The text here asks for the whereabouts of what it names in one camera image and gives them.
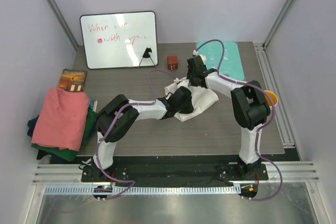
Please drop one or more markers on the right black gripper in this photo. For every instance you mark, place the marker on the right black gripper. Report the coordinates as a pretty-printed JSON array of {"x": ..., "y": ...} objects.
[{"x": 192, "y": 83}]

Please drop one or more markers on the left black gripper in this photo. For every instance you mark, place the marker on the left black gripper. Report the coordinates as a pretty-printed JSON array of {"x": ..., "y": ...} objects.
[{"x": 189, "y": 109}]

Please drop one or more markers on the white t shirt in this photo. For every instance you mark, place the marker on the white t shirt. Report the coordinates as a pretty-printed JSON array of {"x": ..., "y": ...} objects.
[{"x": 202, "y": 98}]

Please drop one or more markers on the red brown cube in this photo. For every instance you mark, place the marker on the red brown cube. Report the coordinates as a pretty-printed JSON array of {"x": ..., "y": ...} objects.
[{"x": 172, "y": 62}]

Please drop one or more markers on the small white whiteboard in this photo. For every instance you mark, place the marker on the small white whiteboard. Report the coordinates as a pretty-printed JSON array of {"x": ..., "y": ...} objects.
[{"x": 119, "y": 40}]

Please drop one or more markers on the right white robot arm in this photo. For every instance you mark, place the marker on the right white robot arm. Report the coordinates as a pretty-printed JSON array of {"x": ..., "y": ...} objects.
[{"x": 250, "y": 108}]

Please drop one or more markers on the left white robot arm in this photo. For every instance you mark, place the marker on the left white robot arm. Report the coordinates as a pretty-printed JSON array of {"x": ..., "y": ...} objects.
[{"x": 117, "y": 117}]

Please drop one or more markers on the teal cutting board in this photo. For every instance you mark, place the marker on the teal cutting board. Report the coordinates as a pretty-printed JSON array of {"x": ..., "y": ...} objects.
[{"x": 231, "y": 64}]

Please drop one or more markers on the white mug yellow inside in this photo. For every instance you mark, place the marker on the white mug yellow inside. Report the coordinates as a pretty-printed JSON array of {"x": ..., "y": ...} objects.
[{"x": 271, "y": 98}]

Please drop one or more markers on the cyan folded t shirt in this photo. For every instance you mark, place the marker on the cyan folded t shirt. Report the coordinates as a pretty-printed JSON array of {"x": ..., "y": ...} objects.
[{"x": 91, "y": 104}]

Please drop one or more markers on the brown book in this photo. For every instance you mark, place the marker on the brown book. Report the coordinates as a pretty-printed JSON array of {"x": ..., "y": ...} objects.
[{"x": 72, "y": 80}]

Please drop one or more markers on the pink folded t shirt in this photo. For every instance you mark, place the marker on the pink folded t shirt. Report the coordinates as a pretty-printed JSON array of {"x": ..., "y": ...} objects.
[{"x": 62, "y": 120}]

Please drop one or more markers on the green folded t shirt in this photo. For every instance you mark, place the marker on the green folded t shirt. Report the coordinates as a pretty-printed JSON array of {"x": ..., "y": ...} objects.
[{"x": 67, "y": 155}]

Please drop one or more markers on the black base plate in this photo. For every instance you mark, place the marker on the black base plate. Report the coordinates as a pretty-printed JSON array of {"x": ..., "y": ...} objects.
[{"x": 173, "y": 171}]

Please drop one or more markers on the right aluminium rail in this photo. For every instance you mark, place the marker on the right aluminium rail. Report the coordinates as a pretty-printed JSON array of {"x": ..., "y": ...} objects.
[{"x": 285, "y": 130}]

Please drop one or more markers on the aluminium rail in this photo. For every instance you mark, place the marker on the aluminium rail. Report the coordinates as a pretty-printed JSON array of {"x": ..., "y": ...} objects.
[
  {"x": 285, "y": 130},
  {"x": 54, "y": 174}
]

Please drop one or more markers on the perforated cable tray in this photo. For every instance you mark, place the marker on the perforated cable tray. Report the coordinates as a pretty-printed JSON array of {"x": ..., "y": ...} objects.
[{"x": 100, "y": 190}]

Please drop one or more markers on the front aluminium rail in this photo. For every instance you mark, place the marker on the front aluminium rail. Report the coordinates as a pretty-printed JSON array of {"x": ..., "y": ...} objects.
[{"x": 54, "y": 174}]

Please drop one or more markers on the right aluminium frame post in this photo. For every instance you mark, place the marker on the right aluminium frame post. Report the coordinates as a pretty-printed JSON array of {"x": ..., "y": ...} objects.
[{"x": 278, "y": 21}]

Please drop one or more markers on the aluminium frame post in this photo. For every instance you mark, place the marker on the aluminium frame post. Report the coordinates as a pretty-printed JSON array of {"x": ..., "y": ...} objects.
[
  {"x": 278, "y": 21},
  {"x": 57, "y": 12}
]

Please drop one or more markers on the left aluminium frame post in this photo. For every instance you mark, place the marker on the left aluminium frame post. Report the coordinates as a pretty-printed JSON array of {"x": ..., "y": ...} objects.
[{"x": 57, "y": 12}]

